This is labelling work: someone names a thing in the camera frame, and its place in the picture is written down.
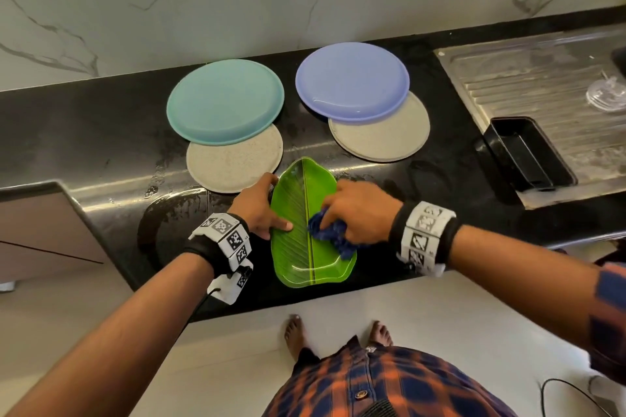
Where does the person's left hand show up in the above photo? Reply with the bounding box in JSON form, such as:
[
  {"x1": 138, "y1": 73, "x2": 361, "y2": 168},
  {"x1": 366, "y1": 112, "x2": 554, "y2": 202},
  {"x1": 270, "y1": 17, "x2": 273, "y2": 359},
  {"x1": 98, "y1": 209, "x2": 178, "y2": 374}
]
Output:
[{"x1": 227, "y1": 172, "x2": 295, "y2": 241}]

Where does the person's right hand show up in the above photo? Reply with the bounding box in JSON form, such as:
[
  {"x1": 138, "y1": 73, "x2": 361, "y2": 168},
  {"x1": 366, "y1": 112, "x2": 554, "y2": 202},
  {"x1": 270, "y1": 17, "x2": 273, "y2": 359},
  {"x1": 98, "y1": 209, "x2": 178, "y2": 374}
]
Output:
[{"x1": 319, "y1": 178, "x2": 406, "y2": 247}]

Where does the blue striped cloth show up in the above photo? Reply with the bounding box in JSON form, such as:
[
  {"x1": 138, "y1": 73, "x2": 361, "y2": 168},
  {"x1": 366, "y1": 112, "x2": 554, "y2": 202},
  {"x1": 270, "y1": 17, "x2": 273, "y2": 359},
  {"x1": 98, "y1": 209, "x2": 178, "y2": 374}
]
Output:
[{"x1": 308, "y1": 210, "x2": 359, "y2": 263}]

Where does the speckled white plate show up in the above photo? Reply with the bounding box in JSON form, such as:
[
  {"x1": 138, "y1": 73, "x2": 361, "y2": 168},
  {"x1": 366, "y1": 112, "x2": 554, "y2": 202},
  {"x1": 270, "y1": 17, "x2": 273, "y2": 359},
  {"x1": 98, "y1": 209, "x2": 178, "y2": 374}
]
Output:
[
  {"x1": 327, "y1": 91, "x2": 432, "y2": 165},
  {"x1": 185, "y1": 123, "x2": 286, "y2": 196}
]

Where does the green plate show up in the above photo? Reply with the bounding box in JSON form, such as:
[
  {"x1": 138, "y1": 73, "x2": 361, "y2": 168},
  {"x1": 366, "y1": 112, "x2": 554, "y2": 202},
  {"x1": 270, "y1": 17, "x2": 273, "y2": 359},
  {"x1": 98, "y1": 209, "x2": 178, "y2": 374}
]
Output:
[{"x1": 269, "y1": 156, "x2": 360, "y2": 291}]

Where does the teal plate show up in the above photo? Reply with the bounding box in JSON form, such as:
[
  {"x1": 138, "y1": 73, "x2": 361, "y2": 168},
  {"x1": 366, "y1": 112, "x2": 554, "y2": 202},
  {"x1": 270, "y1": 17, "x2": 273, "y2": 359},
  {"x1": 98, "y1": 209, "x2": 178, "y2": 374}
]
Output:
[{"x1": 165, "y1": 59, "x2": 287, "y2": 147}]

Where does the lavender plate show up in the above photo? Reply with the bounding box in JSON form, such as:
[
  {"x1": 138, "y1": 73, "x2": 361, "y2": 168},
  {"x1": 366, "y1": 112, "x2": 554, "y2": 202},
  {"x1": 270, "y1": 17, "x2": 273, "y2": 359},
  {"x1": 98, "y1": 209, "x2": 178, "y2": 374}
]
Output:
[{"x1": 294, "y1": 41, "x2": 412, "y2": 126}]

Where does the person's left forearm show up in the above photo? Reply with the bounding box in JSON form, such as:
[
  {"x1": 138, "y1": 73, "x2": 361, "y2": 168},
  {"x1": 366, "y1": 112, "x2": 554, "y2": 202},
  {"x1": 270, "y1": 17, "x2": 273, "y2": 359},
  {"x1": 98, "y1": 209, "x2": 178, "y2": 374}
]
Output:
[{"x1": 5, "y1": 252, "x2": 215, "y2": 417}]

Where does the person's right forearm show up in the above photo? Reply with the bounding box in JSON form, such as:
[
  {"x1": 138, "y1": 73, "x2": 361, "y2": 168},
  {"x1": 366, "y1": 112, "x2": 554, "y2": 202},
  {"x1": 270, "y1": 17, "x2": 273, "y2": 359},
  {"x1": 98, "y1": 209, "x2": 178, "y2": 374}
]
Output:
[{"x1": 450, "y1": 224, "x2": 612, "y2": 347}]

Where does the person's right foot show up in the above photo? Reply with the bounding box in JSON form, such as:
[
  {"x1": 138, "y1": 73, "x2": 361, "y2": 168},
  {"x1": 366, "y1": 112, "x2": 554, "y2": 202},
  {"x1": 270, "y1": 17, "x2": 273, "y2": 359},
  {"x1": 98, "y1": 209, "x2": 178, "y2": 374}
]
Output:
[{"x1": 366, "y1": 320, "x2": 395, "y2": 349}]

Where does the person's foot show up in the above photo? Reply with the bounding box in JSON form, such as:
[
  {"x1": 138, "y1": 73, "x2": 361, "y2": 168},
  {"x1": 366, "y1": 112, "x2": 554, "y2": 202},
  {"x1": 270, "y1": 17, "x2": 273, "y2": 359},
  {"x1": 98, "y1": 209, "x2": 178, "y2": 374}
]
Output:
[
  {"x1": 366, "y1": 320, "x2": 395, "y2": 349},
  {"x1": 282, "y1": 313, "x2": 308, "y2": 362}
]

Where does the person's left foot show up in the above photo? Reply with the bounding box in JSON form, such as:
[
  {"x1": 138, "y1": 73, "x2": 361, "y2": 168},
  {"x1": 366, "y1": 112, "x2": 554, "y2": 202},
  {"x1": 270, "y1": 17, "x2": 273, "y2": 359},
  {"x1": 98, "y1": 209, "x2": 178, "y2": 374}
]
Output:
[{"x1": 282, "y1": 313, "x2": 308, "y2": 362}]

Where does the left wrist marker band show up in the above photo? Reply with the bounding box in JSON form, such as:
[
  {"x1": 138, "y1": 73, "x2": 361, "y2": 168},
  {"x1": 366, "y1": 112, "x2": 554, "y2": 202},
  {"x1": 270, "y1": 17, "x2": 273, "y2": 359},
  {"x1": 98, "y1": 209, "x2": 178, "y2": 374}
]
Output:
[{"x1": 180, "y1": 212, "x2": 256, "y2": 277}]

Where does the black plastic tray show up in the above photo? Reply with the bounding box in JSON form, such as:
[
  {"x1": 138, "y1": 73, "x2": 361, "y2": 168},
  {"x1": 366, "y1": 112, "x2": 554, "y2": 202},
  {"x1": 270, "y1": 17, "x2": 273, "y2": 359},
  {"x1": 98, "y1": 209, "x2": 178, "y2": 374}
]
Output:
[{"x1": 478, "y1": 115, "x2": 579, "y2": 193}]

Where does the blue orange plaid shirt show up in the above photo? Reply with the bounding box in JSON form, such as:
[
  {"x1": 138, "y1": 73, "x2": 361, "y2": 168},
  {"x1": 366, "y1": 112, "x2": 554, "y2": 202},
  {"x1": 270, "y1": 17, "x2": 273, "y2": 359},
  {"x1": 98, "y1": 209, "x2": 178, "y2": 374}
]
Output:
[{"x1": 262, "y1": 260, "x2": 626, "y2": 417}]

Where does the steel sink drainboard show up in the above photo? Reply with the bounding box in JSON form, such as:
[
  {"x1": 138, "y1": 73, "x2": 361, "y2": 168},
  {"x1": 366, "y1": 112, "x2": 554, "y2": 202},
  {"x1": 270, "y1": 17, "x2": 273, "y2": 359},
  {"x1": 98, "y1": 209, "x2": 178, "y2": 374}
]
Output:
[{"x1": 434, "y1": 23, "x2": 626, "y2": 212}]

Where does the brown lower drawer unit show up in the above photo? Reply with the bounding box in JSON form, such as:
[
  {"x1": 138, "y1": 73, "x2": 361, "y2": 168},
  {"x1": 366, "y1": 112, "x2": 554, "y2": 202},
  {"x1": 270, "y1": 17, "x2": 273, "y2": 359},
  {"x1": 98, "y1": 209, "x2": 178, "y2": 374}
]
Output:
[{"x1": 0, "y1": 181, "x2": 115, "y2": 286}]

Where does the clear plastic lid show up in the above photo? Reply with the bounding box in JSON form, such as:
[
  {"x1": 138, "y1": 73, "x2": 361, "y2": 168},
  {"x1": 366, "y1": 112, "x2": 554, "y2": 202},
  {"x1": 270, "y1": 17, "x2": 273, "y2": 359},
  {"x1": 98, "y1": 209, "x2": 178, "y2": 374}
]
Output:
[{"x1": 585, "y1": 74, "x2": 626, "y2": 114}]

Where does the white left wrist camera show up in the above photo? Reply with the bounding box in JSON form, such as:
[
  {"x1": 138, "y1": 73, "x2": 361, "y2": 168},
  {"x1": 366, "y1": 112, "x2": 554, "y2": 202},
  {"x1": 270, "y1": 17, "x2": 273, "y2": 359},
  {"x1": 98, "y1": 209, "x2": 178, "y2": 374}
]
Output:
[{"x1": 206, "y1": 267, "x2": 252, "y2": 308}]

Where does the black floor cable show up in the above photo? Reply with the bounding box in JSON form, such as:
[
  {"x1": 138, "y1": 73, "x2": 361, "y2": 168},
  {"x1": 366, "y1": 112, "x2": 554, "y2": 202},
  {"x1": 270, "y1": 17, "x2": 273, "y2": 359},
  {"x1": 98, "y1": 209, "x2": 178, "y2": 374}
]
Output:
[{"x1": 540, "y1": 377, "x2": 616, "y2": 417}]

